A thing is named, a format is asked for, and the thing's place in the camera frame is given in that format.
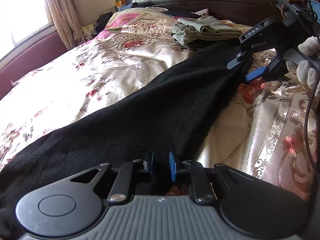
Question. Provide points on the folded olive green garment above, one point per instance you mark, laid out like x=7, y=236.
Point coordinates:
x=206, y=28

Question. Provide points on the floral satin bedspread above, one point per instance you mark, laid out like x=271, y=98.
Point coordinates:
x=260, y=131

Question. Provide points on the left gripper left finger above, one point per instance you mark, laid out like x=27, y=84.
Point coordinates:
x=73, y=204

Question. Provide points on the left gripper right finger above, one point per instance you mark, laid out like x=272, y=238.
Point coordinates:
x=249, y=205

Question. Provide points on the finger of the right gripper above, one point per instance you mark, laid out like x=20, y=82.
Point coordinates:
x=255, y=74
x=241, y=60

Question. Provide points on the black pants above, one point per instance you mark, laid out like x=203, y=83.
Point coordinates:
x=173, y=113

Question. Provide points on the bright window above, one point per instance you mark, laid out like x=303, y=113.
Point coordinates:
x=20, y=20

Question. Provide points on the maroon padded bench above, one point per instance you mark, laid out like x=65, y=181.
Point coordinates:
x=39, y=54

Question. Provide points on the beige right curtain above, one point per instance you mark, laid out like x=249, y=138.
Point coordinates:
x=67, y=22

